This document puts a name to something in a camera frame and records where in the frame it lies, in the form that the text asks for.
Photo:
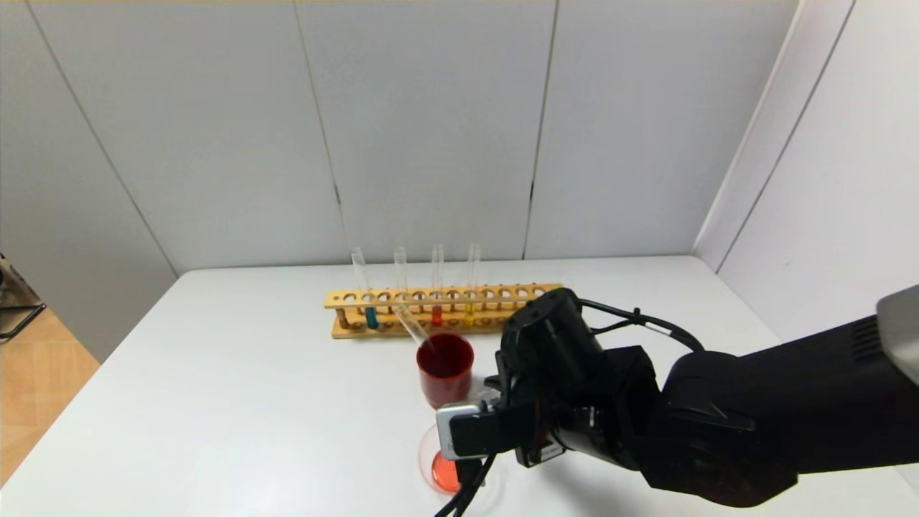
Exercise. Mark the wooden test tube rack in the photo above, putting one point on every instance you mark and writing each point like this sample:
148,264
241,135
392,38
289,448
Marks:
495,294

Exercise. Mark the black metal stand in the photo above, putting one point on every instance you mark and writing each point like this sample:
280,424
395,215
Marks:
14,309

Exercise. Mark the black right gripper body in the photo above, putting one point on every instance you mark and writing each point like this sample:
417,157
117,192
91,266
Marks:
498,382

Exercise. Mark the test tube with yellow liquid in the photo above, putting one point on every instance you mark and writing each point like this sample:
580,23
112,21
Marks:
470,311
403,287

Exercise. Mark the red plastic cup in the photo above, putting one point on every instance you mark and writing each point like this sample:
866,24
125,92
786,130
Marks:
445,384

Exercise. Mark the clear glass beaker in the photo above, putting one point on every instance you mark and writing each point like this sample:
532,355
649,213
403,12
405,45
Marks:
445,474

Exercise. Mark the test tube with blue liquid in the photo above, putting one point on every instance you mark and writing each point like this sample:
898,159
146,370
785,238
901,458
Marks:
371,317

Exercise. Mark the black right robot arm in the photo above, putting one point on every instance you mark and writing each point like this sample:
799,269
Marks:
718,424

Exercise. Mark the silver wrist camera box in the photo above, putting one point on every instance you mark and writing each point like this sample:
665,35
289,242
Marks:
441,431

